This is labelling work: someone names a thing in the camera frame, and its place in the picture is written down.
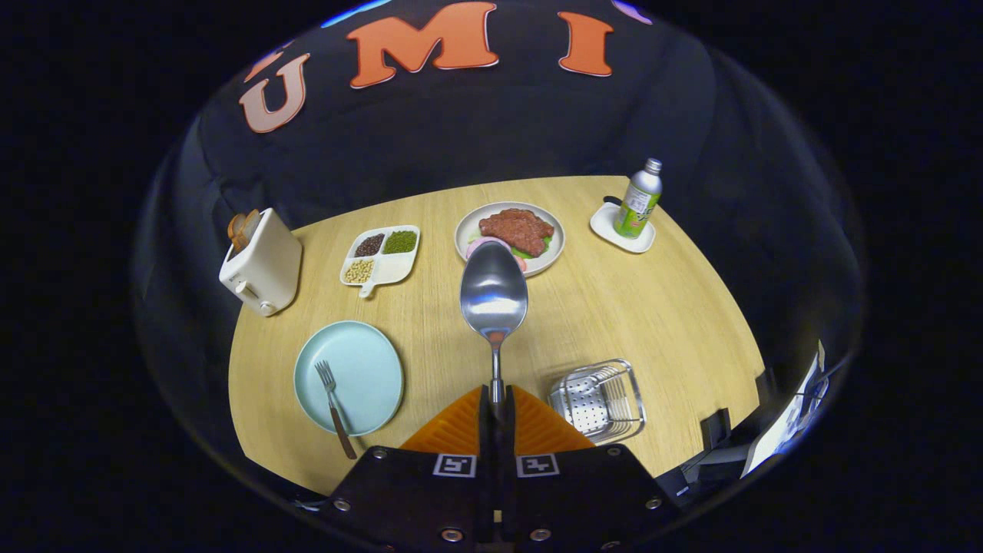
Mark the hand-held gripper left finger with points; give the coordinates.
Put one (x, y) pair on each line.
(487, 430)

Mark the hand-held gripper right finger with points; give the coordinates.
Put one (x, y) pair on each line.
(507, 430)

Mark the silver metal spoon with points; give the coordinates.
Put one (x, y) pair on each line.
(493, 292)

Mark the perforated metal drainer basket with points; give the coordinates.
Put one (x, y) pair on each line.
(591, 403)

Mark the light blue plate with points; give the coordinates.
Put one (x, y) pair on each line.
(365, 369)

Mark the pink ham slices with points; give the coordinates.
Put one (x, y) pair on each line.
(478, 245)

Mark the green lettuce leaf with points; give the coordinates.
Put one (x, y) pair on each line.
(540, 247)

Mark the white divided snack tray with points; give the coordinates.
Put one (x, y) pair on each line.
(395, 267)

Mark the white round dinner plate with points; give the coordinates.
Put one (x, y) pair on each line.
(554, 238)

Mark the brown meat steak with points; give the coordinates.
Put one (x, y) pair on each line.
(516, 229)

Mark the pile of yellow soybeans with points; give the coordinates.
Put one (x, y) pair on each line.
(359, 270)

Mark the pile of green beans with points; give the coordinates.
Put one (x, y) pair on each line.
(399, 242)

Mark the black table clamp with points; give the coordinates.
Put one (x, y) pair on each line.
(715, 430)

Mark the pile of brown beans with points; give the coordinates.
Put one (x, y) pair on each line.
(369, 245)

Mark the white square coaster dish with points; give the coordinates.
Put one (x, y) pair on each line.
(607, 226)

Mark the green drink bottle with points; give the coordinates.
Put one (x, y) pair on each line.
(639, 203)

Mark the white toaster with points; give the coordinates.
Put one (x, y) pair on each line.
(269, 269)

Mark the white board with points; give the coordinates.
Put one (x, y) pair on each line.
(783, 422)

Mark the black backdrop cloth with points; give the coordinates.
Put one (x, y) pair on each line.
(476, 123)

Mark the toasted bread slice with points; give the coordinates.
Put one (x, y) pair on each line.
(236, 228)
(251, 223)

